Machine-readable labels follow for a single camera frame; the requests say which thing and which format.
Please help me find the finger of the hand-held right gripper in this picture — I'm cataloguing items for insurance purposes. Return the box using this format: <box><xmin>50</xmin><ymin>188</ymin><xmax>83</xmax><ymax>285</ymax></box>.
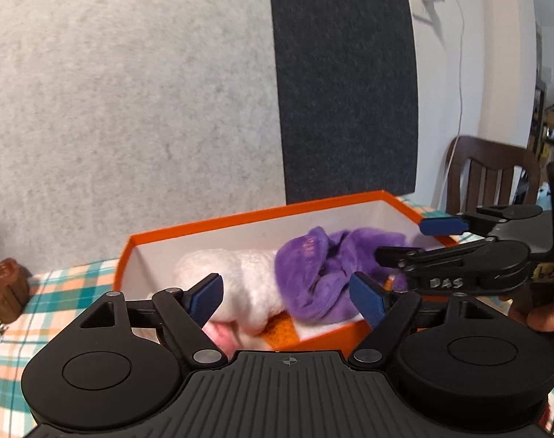
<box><xmin>375</xmin><ymin>239</ymin><xmax>506</xmax><ymax>295</ymax></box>
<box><xmin>420</xmin><ymin>205</ymin><xmax>545</xmax><ymax>237</ymax></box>

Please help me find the white fluffy towel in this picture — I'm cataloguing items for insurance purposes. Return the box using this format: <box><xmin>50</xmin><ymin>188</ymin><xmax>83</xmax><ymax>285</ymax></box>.
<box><xmin>174</xmin><ymin>249</ymin><xmax>296</xmax><ymax>334</ymax></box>

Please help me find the cluttered background shelf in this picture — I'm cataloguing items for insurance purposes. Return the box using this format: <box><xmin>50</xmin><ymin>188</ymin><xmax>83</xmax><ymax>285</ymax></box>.
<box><xmin>530</xmin><ymin>66</ymin><xmax>554</xmax><ymax>165</ymax></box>

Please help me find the plaid tablecloth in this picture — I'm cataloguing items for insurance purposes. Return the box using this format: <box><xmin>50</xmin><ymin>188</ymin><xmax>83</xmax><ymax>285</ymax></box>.
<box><xmin>0</xmin><ymin>194</ymin><xmax>554</xmax><ymax>438</ymax></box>

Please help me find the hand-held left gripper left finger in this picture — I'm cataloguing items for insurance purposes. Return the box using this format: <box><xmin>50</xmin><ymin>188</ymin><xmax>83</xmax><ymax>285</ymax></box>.
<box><xmin>80</xmin><ymin>274</ymin><xmax>227</xmax><ymax>368</ymax></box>

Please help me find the orange cardboard box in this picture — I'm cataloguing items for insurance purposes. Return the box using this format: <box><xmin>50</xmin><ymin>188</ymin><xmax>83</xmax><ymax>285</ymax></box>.
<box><xmin>115</xmin><ymin>190</ymin><xmax>469</xmax><ymax>357</ymax></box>

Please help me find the brown wooden basket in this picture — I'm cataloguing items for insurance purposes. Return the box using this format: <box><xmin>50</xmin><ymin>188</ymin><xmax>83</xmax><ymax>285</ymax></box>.
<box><xmin>0</xmin><ymin>258</ymin><xmax>31</xmax><ymax>322</ymax></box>

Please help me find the white wall cable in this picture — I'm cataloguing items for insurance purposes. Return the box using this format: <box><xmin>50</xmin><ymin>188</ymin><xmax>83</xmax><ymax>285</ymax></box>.
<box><xmin>434</xmin><ymin>0</ymin><xmax>465</xmax><ymax>211</ymax></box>

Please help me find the dark wooden chair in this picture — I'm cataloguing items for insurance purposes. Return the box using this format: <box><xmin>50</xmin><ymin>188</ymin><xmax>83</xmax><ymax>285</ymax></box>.
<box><xmin>441</xmin><ymin>136</ymin><xmax>542</xmax><ymax>220</ymax></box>

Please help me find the pink cloth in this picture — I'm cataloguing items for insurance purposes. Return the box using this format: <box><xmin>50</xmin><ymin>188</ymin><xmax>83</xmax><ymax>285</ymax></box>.
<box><xmin>201</xmin><ymin>319</ymin><xmax>241</xmax><ymax>361</ymax></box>

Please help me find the purple fluffy cloth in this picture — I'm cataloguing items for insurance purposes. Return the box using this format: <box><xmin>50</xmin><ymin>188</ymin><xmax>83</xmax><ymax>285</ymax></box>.
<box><xmin>274</xmin><ymin>226</ymin><xmax>412</xmax><ymax>321</ymax></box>

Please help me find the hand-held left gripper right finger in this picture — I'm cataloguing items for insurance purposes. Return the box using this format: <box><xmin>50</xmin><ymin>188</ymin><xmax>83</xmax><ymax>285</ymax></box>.
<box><xmin>349</xmin><ymin>272</ymin><xmax>492</xmax><ymax>369</ymax></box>

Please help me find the dark grey felt panel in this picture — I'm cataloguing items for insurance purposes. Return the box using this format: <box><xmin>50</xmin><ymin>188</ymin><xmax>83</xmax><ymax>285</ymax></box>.
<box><xmin>268</xmin><ymin>0</ymin><xmax>419</xmax><ymax>206</ymax></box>

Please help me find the light grey felt panel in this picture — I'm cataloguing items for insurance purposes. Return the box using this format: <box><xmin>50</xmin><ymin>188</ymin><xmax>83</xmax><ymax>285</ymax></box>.
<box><xmin>0</xmin><ymin>0</ymin><xmax>287</xmax><ymax>274</ymax></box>

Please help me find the person's right hand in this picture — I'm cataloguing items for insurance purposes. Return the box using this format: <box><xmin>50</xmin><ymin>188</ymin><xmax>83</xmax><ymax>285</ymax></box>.
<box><xmin>528</xmin><ymin>296</ymin><xmax>554</xmax><ymax>335</ymax></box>

